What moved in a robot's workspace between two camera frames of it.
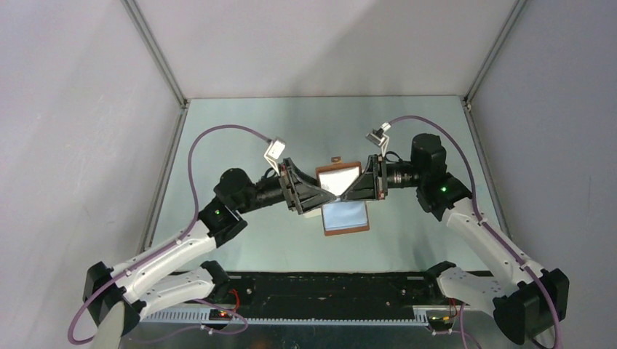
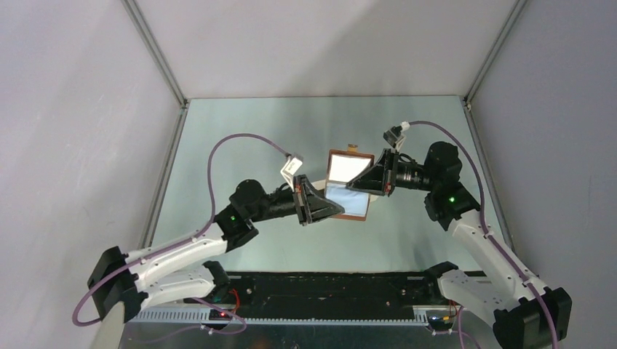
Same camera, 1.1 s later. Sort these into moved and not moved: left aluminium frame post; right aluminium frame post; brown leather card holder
Moved: brown leather card holder
Not moved: right aluminium frame post; left aluminium frame post
